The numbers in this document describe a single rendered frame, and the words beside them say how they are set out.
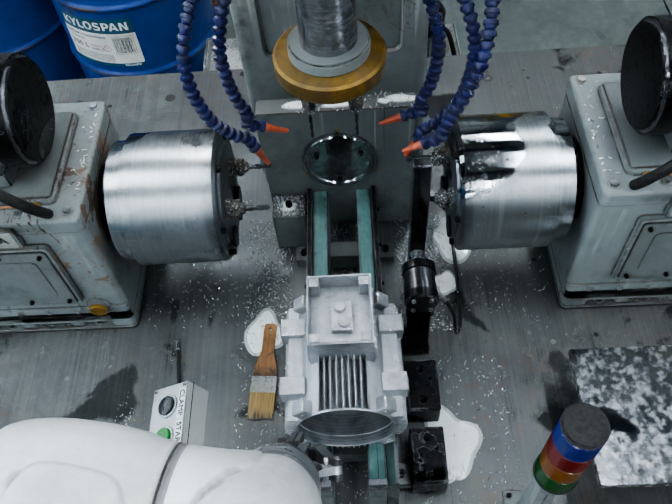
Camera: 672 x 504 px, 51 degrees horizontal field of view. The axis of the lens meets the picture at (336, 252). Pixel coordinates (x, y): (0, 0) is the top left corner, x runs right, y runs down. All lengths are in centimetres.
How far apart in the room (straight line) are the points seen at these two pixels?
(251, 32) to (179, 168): 29
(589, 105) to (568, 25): 211
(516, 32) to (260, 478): 296
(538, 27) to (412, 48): 205
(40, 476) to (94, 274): 81
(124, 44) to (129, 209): 155
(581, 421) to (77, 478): 60
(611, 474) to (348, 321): 49
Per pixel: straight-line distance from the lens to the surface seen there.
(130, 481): 60
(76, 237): 129
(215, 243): 127
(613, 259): 140
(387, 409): 106
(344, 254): 148
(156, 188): 126
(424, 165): 109
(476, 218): 124
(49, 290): 143
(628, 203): 126
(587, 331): 149
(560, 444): 96
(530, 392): 141
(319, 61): 110
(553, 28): 342
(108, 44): 279
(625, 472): 126
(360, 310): 110
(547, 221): 128
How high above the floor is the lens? 207
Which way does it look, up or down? 55 degrees down
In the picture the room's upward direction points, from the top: 6 degrees counter-clockwise
